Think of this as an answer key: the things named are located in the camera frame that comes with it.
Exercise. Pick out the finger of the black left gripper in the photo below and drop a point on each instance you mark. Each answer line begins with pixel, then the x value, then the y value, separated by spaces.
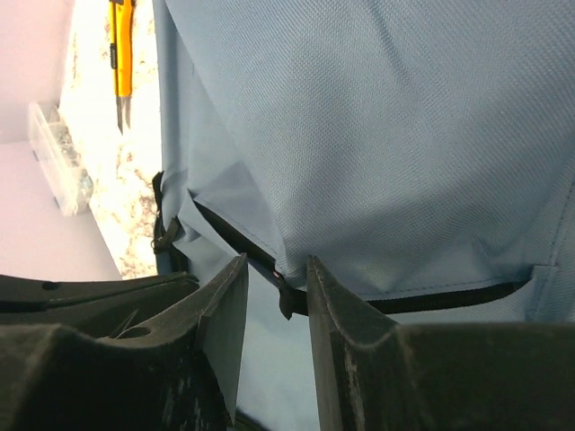
pixel 99 303

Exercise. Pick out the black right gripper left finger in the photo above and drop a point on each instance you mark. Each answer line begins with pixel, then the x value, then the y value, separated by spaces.
pixel 177 370

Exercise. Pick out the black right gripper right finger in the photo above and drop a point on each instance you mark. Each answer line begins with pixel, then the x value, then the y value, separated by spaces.
pixel 372 373

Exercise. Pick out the blue backpack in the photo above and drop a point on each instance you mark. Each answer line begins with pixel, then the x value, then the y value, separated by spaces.
pixel 420 149

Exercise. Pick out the clear plastic organizer box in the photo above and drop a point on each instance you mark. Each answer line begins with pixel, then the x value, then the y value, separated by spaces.
pixel 59 158

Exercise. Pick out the yellow utility knife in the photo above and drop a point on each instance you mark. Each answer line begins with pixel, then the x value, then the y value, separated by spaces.
pixel 121 55

